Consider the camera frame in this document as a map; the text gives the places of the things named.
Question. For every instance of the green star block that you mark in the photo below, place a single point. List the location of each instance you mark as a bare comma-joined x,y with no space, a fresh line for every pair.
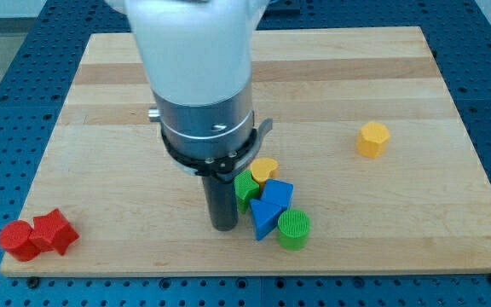
246,189

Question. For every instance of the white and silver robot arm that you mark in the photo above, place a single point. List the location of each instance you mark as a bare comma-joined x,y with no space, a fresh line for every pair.
197,58

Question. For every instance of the light wooden board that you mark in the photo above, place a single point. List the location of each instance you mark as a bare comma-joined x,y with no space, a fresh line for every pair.
422,207

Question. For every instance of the red star block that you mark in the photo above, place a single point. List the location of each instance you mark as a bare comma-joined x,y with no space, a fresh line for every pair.
52,232

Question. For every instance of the yellow heart block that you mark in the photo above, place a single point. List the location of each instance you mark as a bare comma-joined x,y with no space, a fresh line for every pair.
263,169

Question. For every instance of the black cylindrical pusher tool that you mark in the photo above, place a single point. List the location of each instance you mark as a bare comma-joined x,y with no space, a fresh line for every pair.
221,202

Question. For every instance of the blue cube block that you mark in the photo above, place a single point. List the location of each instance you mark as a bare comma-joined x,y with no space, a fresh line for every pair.
278,193

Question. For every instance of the blue triangle block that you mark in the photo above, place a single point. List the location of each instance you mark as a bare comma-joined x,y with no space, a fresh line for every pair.
265,216

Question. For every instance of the green cylinder block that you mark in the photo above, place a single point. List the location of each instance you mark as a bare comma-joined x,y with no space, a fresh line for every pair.
293,226

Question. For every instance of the yellow hexagon block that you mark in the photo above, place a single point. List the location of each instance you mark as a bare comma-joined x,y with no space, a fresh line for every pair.
372,140

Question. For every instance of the red cylinder block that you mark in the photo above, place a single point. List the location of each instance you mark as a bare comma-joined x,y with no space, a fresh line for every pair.
14,239

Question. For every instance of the blue perforated metal table frame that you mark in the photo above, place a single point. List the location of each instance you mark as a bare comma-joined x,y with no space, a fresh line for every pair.
38,80

